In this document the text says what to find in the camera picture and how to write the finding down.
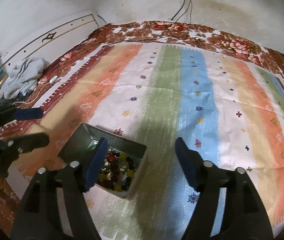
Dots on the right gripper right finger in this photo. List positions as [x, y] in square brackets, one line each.
[244, 216]

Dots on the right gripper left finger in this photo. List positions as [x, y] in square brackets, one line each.
[39, 217]

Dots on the striped colourful cloth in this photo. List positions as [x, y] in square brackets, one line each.
[172, 119]

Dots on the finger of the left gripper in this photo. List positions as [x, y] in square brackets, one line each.
[24, 144]
[11, 112]

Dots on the grey crumpled clothing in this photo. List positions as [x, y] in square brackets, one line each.
[22, 78]

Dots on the white headboard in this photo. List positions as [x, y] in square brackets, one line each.
[51, 41]

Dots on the floral red bedsheet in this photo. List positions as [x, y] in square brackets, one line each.
[182, 31]

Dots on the metal tin box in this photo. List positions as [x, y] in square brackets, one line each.
[114, 165]

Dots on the green jade bangle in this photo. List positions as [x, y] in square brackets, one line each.
[92, 145]

